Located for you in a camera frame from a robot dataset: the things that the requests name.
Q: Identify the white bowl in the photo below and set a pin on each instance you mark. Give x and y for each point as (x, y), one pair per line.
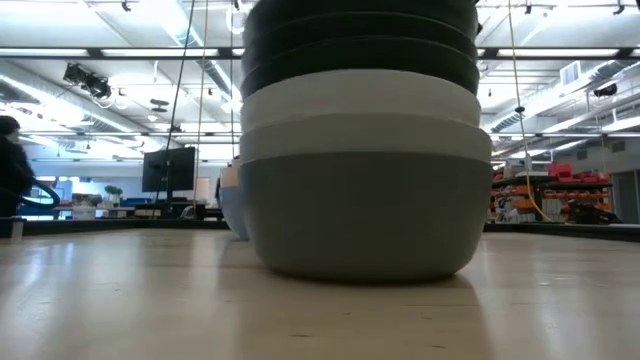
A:
(360, 95)
(365, 137)

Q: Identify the light grey bowl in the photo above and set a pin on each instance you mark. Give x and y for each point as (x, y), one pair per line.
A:
(365, 225)

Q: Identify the blue translucent bowl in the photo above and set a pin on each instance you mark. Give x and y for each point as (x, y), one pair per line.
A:
(232, 215)

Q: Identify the black computer monitor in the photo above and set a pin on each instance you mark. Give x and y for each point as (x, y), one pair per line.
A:
(168, 170)

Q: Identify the small green plant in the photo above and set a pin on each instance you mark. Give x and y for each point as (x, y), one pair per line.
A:
(113, 191)

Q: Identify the red storage bin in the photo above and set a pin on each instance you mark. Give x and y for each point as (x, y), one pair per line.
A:
(560, 170)

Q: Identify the black ceiling spotlight cluster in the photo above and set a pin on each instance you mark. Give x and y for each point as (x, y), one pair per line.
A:
(95, 87)

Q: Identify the shelf with orange bins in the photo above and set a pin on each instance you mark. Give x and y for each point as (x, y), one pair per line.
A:
(575, 186)

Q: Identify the ceiling air vent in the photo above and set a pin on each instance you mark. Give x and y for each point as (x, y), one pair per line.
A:
(570, 74)

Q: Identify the black bag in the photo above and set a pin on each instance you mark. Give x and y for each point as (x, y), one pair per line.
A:
(592, 214)

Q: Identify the grey door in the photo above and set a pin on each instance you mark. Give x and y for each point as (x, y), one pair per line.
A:
(627, 197)

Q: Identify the person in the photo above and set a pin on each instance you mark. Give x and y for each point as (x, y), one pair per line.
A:
(12, 165)

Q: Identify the black aluminium table frame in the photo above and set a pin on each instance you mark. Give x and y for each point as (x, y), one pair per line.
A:
(100, 227)

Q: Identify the black dome camera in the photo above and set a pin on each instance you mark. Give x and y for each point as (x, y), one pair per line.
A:
(606, 90)

